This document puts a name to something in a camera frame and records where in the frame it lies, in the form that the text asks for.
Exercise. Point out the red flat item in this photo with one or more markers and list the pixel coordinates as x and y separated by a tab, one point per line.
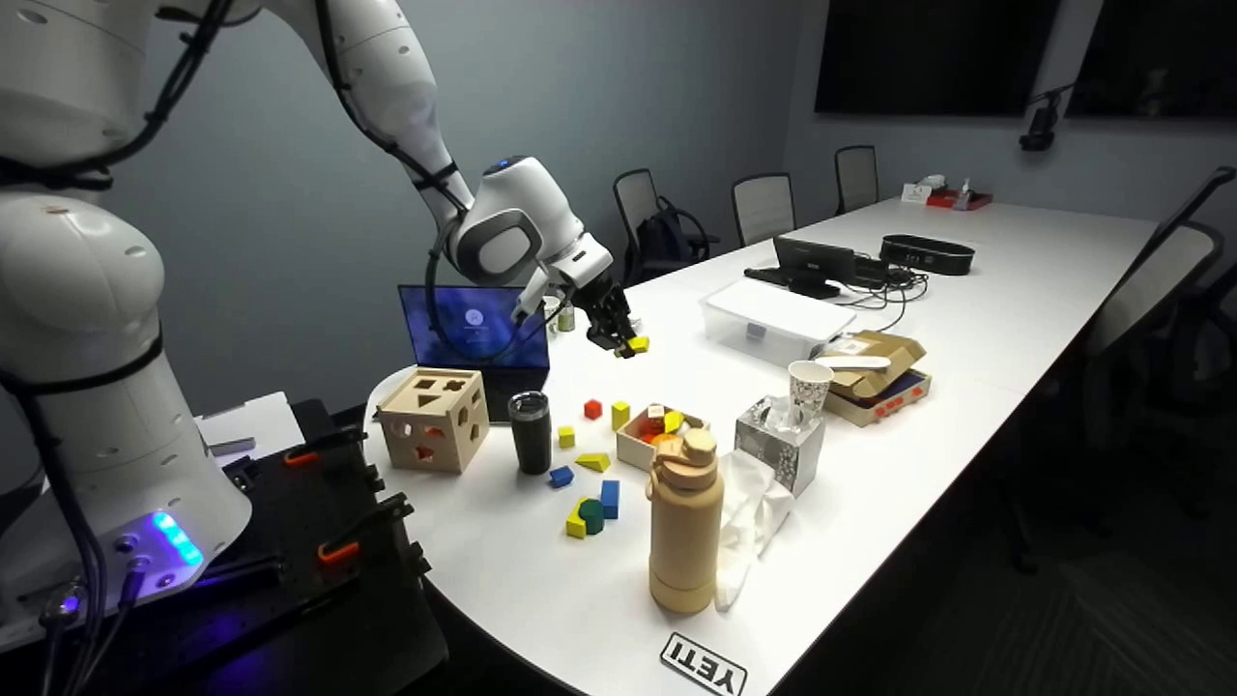
960	197

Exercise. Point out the tan insulated bottle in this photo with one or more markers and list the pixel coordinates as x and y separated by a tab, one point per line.
680	522

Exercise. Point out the wooden shape sorter box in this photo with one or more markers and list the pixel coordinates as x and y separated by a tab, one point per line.
435	418

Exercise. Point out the large black wall screen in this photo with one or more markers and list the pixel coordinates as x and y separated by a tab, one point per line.
1157	60

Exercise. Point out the white cardboard box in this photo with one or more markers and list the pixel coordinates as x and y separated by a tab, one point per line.
778	311

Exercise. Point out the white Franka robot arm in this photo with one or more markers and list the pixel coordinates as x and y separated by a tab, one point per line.
78	324

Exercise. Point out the black white Yeti sticker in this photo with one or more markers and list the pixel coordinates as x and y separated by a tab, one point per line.
706	667

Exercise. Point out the white paper cup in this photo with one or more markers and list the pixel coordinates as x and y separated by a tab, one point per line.
810	389

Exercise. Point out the grey tissue box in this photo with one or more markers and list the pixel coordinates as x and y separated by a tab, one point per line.
778	445

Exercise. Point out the red wooden block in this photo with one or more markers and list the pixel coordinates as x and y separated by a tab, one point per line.
591	409

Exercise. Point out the black tumbler cup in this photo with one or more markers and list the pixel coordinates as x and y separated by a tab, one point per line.
530	431

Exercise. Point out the small yellow wooden block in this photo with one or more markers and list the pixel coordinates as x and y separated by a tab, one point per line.
635	347

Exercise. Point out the clear plastic bag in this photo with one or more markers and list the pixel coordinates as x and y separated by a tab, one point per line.
753	522

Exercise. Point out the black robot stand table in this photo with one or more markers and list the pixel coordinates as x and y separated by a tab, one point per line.
333	621

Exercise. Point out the black conference device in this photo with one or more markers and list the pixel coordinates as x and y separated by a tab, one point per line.
824	266

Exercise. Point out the yellow triangle block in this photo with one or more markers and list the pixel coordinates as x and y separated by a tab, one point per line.
591	460

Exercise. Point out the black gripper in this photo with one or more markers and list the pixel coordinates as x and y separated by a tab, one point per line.
595	301

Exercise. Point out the black open laptop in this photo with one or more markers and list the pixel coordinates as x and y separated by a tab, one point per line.
469	330

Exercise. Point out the blue wooden block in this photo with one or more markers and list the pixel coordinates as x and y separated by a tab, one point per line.
558	477

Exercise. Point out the white small box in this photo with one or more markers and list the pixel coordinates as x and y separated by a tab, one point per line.
917	192

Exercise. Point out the wooden tray of blocks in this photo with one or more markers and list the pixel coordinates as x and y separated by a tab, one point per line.
657	438

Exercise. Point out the orange black clamp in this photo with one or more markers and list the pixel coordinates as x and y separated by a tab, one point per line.
336	551
308	453

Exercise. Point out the blue rectangular block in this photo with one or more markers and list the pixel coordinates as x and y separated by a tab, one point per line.
608	496

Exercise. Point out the yellow cylinder block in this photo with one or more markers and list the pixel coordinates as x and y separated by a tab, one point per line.
618	417

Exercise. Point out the grey office chair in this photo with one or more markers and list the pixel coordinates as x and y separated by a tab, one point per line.
635	201
761	205
1159	295
856	174

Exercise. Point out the green wooden block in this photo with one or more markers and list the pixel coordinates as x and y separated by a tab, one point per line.
588	511

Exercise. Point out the yellow cube block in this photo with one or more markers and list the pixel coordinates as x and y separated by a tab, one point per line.
572	526

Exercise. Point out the black backpack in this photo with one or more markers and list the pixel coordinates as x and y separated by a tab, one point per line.
670	240

